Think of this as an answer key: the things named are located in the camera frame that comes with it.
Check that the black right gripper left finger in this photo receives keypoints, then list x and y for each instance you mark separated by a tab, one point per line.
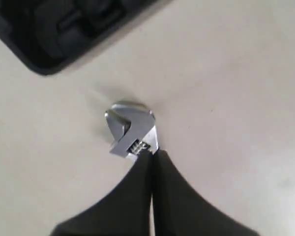
123	212

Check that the adjustable wrench black handle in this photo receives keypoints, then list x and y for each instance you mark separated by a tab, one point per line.
133	127

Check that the black plastic tool case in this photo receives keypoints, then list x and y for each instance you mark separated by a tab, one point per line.
49	35

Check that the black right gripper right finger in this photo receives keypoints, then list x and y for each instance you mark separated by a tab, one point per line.
179	210

